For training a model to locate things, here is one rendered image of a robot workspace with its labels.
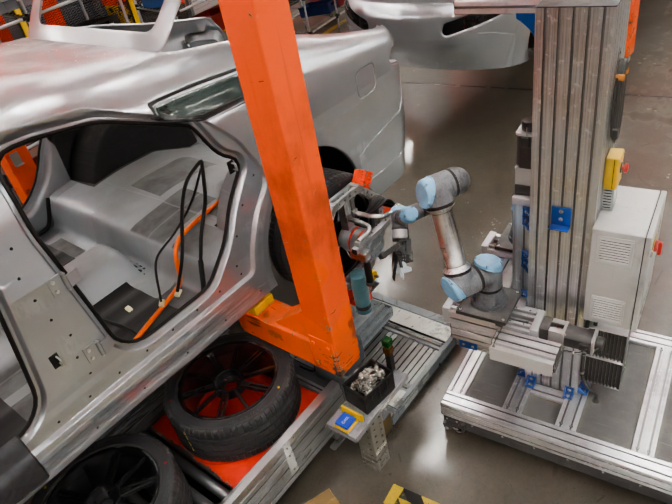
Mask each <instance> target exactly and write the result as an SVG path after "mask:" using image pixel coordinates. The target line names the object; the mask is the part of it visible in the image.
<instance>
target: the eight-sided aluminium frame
mask: <svg viewBox="0 0 672 504"><path fill-rule="evenodd" d="M357 194H358V195H360V196H362V197H364V198H366V199H368V201H369V202H370V200H371V198H372V196H373V195H376V194H377V193H375V192H373V191H371V190H369V189H368V188H364V187H363V185H360V184H356V183H352V182H350V183H349V184H347V185H346V186H345V187H344V188H343V189H342V190H340V191H339V192H338V193H337V194H335V195H334V196H333V197H332V198H330V199H329V203H330V208H331V213H332V218H333V220H334V217H335V214H336V212H337V211H338V210H339V209H340V208H341V207H342V206H343V205H344V204H345V203H347V202H348V201H350V199H351V198H352V197H354V196H355V195H357ZM377 195H379V194H377ZM374 214H383V206H382V207H380V208H379V209H378V210H376V211H375V212H374ZM371 220H372V226H373V228H372V230H373V229H374V228H375V227H376V226H377V225H378V224H379V223H380V222H381V221H382V220H384V219H371ZM376 258H377V257H376ZM376 258H372V257H371V259H370V262H371V268H373V267H374V265H375V263H376V262H375V261H376ZM357 268H360V269H363V270H364V265H363V262H360V263H359V264H358V265H357V266H356V267H355V268H354V269H357ZM354 269H353V270H354ZM345 282H346V286H347V290H349V291H350V290H351V289H352V288H351V282H350V277H349V274H348V275H347V276H346V277H345Z"/></svg>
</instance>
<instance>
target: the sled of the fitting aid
mask: <svg viewBox="0 0 672 504"><path fill-rule="evenodd" d="M382 304H383V309H382V310H381V311H380V312H379V313H378V314H377V315H376V316H375V317H374V318H373V319H372V321H371V322H370V323H369V324H368V325H367V326H366V327H365V328H364V329H363V330H362V331H361V332H360V333H359V336H360V337H361V338H362V343H363V348H364V347H365V346H366V345H367V344H368V343H369V342H370V341H371V340H372V338H373V337H374V336H375V335H376V334H377V333H378V332H379V331H380V330H381V328H382V327H383V326H384V325H385V324H386V323H387V322H388V321H389V320H390V318H391V317H392V316H393V309H392V306H390V305H387V304H385V303H382Z"/></svg>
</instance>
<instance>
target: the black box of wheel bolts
mask: <svg viewBox="0 0 672 504"><path fill-rule="evenodd" d="M393 373H394V372H393V371H392V370H391V369H389V368H387V367H385V366H384V365H382V364H380V363H379V362H377V361H375V360H373V359H372V358H370V359H369V360H368V361H367V362H366V363H365V364H364V365H363V366H362V367H361V368H359V369H358V370H357V371H356V372H355V373H354V374H353V375H352V376H351V377H350V378H348V379H347V380H346V381H345V382H344V383H343V384H342V386H343V388H344V393H345V397H346V401H348V402H349V403H351V404H352V405H354V406H355V407H357V408H358V409H360V410H361V411H363V412H364V413H366V414H367V415H368V414H369V413H370V412H371V411H372V410H373V409H374V408H375V407H376V406H377V405H379V404H380V403H381V402H382V401H383V400H384V399H385V398H386V397H387V396H388V395H389V394H390V393H391V392H392V391H393V390H394V389H395V388H396V387H395V381H394V375H393Z"/></svg>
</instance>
